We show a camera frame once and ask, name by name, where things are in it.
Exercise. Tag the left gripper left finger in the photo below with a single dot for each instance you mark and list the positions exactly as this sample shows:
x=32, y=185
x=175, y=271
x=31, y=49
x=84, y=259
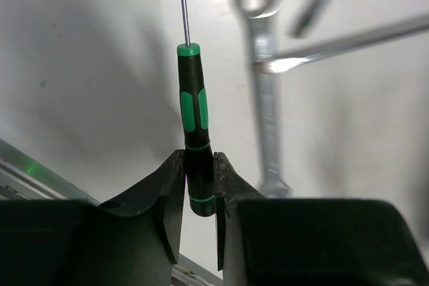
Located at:
x=131, y=239

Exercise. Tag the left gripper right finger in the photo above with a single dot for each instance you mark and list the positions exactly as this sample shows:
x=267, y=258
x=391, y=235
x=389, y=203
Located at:
x=310, y=241

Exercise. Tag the small black-green precision screwdriver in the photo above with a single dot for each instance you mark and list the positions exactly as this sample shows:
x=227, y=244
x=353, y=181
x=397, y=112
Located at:
x=198, y=157

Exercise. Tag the silver open-end combination wrench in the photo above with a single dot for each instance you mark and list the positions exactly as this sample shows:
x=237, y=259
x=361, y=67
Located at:
x=261, y=46

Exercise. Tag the large green-handled screwdriver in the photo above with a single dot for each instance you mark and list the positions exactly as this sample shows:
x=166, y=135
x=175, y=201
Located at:
x=287, y=61

